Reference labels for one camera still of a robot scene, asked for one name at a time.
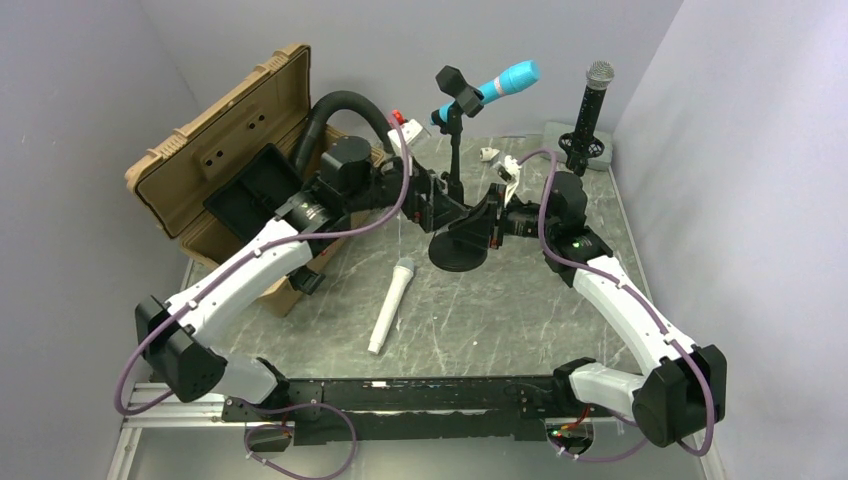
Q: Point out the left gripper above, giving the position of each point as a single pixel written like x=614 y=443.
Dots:
x=421 y=183

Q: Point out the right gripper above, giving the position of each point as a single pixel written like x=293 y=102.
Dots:
x=477 y=232

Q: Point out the black round-base mic stand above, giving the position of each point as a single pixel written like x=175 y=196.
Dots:
x=444 y=251

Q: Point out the white microphone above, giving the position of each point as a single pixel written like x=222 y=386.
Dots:
x=402 y=274

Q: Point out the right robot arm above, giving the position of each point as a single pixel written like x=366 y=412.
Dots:
x=678 y=394

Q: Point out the white pipe elbow fitting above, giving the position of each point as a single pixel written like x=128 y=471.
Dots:
x=487 y=154

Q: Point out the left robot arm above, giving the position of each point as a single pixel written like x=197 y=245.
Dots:
x=178 y=336

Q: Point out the black tripod stand right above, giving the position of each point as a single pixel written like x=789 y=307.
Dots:
x=580 y=151

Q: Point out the cyan blue microphone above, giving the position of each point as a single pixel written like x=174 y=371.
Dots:
x=507 y=81

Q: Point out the black glitter microphone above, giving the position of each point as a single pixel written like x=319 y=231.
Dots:
x=599 y=76

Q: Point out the grey plastic case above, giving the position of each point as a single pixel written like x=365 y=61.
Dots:
x=554 y=130

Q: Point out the black tray insert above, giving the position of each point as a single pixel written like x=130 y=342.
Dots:
x=246 y=202

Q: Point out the tan plastic tool case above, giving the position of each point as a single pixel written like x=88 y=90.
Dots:
x=174 y=178

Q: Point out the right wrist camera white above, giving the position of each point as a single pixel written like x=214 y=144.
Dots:
x=508 y=169

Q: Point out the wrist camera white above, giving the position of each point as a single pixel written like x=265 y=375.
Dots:
x=405 y=131
x=508 y=169

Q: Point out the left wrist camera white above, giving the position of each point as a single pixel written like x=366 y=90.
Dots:
x=405 y=131

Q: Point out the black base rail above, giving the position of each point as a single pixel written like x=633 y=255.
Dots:
x=319 y=411

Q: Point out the aluminium frame rail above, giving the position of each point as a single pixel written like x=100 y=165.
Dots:
x=206 y=411

